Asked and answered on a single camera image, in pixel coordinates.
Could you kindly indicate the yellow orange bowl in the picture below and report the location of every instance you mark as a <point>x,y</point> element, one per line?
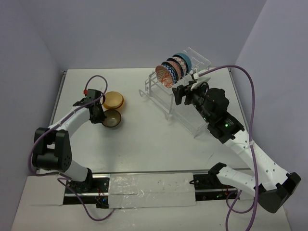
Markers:
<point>122,104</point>

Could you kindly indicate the orange white patterned bowl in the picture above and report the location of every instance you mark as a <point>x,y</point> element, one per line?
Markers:
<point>164,76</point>

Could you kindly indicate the silver tape patch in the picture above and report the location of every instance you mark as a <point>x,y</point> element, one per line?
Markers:
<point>151,190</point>

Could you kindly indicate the white wire dish rack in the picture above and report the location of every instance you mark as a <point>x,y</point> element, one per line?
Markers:
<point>163,97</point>

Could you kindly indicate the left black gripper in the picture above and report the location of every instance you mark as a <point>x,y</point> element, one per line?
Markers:
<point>97,115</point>

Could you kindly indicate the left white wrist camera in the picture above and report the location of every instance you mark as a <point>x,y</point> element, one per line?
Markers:
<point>89,92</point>

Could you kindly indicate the aluminium table edge rail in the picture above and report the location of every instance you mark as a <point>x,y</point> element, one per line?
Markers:
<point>64,73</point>

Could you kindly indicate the black bowl cream inside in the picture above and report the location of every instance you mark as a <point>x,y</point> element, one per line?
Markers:
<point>112,118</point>

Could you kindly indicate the cream bowl gold rim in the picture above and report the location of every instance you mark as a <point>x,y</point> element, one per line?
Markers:
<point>113,100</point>

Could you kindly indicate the blue triangle patterned bowl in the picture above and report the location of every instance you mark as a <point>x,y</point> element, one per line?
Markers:
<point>182,63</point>

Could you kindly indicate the solid blue bowl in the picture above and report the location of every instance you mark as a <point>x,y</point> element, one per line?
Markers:
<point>187,60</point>

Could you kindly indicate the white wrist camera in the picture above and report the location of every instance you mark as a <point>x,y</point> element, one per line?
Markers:
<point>89,92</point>
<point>199,79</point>

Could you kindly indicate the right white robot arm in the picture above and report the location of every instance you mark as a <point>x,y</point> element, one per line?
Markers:
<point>271,184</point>

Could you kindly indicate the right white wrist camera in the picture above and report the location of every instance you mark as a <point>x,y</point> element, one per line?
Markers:
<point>199,79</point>

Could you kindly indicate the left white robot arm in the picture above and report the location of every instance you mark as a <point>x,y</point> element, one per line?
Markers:
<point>52,148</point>

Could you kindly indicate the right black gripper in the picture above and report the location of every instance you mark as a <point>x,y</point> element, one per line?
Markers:
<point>181,91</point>

